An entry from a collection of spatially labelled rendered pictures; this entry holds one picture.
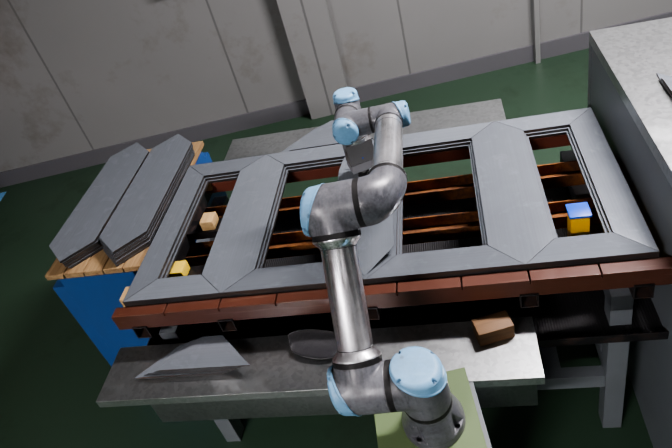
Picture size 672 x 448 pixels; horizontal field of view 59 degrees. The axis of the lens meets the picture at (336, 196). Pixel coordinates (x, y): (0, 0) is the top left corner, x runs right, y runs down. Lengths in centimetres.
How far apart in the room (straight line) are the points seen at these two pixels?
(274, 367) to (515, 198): 89
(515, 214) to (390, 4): 251
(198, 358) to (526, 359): 94
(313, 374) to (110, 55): 310
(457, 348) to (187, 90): 312
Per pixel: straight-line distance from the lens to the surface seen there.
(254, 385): 181
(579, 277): 170
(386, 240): 177
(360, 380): 138
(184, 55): 427
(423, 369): 136
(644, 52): 222
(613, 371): 214
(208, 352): 190
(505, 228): 181
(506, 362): 170
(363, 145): 185
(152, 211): 234
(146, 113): 453
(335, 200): 133
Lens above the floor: 206
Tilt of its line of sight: 36 degrees down
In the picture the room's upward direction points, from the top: 16 degrees counter-clockwise
